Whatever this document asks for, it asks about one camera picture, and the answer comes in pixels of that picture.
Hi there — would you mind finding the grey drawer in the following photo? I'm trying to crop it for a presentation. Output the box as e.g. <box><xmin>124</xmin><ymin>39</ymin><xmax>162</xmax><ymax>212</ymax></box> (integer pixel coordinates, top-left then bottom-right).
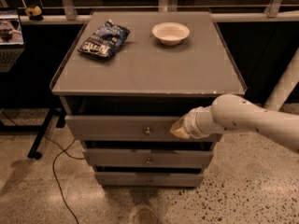
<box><xmin>82</xmin><ymin>148</ymin><xmax>213</xmax><ymax>168</ymax></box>
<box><xmin>65</xmin><ymin>115</ymin><xmax>221</xmax><ymax>142</ymax></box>
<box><xmin>95</xmin><ymin>172</ymin><xmax>204</xmax><ymax>188</ymax></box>

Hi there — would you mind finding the blue chip bag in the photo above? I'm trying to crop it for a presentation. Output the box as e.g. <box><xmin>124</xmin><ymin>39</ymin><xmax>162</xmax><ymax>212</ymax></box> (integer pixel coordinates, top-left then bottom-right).
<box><xmin>78</xmin><ymin>20</ymin><xmax>131</xmax><ymax>59</ymax></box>

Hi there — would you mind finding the black table leg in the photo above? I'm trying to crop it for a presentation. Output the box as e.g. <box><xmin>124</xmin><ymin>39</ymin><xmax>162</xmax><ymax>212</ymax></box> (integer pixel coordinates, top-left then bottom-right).
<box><xmin>27</xmin><ymin>108</ymin><xmax>55</xmax><ymax>160</ymax></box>

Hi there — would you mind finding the grey middle drawer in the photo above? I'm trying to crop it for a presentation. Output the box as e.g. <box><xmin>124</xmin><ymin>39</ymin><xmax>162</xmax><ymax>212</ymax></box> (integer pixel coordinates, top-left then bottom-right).
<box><xmin>82</xmin><ymin>148</ymin><xmax>213</xmax><ymax>168</ymax></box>

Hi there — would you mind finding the open laptop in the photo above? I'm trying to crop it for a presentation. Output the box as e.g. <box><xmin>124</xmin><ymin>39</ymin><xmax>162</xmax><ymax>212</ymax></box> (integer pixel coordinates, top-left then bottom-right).
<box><xmin>0</xmin><ymin>7</ymin><xmax>25</xmax><ymax>73</ymax></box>

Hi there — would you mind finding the black cable on floor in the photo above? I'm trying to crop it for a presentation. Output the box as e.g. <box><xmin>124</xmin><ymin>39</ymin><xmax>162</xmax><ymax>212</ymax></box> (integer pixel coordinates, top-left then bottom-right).
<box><xmin>0</xmin><ymin>109</ymin><xmax>85</xmax><ymax>224</ymax></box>

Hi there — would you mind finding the small yellow black object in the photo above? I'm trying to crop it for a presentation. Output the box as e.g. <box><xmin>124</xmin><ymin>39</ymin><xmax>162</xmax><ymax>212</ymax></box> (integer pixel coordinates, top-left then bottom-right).
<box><xmin>25</xmin><ymin>5</ymin><xmax>43</xmax><ymax>21</ymax></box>

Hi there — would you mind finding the grey top drawer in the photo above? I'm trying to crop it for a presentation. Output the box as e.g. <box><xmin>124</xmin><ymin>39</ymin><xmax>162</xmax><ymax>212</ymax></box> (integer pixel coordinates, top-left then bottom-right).
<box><xmin>65</xmin><ymin>115</ymin><xmax>221</xmax><ymax>142</ymax></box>

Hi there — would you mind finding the metal railing frame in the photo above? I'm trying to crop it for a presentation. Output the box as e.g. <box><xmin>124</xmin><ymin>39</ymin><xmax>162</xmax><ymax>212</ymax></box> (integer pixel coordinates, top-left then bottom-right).
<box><xmin>19</xmin><ymin>0</ymin><xmax>299</xmax><ymax>22</ymax></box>

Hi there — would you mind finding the white paper bowl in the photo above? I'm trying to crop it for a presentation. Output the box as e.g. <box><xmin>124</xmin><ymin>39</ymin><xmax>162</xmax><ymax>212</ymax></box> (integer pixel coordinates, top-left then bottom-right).
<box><xmin>152</xmin><ymin>22</ymin><xmax>190</xmax><ymax>46</ymax></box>

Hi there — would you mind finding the grey bottom drawer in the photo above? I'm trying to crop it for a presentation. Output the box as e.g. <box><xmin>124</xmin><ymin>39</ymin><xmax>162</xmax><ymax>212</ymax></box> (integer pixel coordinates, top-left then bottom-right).
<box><xmin>95</xmin><ymin>172</ymin><xmax>204</xmax><ymax>188</ymax></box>

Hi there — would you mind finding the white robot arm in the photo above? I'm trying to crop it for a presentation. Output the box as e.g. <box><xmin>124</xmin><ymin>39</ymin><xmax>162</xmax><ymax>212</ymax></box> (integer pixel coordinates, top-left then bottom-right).
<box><xmin>170</xmin><ymin>49</ymin><xmax>299</xmax><ymax>153</ymax></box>

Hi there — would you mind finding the grey drawer cabinet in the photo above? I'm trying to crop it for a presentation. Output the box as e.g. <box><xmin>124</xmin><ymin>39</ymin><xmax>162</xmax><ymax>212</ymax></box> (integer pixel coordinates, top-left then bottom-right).
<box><xmin>51</xmin><ymin>12</ymin><xmax>247</xmax><ymax>174</ymax></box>

